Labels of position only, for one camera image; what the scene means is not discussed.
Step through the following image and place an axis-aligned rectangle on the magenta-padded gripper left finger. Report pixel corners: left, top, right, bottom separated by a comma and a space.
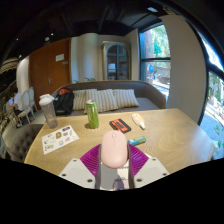
58, 143, 103, 190

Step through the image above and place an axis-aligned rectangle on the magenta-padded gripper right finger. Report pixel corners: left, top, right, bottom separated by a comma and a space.
127, 143, 171, 190

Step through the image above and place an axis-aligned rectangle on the pink computer mouse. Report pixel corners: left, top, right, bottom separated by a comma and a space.
100, 129, 129, 169

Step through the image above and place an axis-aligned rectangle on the small green blue pack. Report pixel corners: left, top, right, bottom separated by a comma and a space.
127, 135, 147, 147

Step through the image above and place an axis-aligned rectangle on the white sticker sheet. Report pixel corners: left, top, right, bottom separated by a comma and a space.
41, 124, 80, 155

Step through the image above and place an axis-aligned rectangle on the black and red flat box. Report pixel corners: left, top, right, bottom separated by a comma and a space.
109, 118, 132, 134

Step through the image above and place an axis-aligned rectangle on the white tube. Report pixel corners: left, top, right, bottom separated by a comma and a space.
131, 112, 147, 130

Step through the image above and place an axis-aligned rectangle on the green drink can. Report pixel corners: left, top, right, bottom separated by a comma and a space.
85, 99, 100, 130

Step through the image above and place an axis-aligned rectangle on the striped cushion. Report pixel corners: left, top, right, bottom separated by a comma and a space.
84, 88, 119, 114
112, 88, 140, 109
72, 89, 88, 111

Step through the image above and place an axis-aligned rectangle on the clear shaker bottle white lid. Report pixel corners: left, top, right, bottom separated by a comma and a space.
38, 93, 59, 129

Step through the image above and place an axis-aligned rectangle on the black backpack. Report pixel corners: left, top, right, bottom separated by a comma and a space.
53, 87, 75, 116

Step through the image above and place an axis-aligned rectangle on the grey tufted chair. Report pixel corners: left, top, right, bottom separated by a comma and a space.
9, 123, 45, 163

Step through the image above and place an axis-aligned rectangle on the brown curved sofa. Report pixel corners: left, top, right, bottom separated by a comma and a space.
51, 79, 167, 116

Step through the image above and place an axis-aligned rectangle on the group of white chairs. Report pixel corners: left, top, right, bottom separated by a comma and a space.
16, 86, 38, 124

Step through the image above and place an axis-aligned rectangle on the person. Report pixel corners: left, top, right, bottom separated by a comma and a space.
8, 88, 24, 128

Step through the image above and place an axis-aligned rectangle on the brown wooden door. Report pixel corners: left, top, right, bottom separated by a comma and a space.
28, 38, 73, 110

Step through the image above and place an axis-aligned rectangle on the glass-door cabinet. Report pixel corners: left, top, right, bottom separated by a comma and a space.
101, 40, 132, 82

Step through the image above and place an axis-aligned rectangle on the white door sign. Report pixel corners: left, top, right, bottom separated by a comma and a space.
55, 53, 66, 63

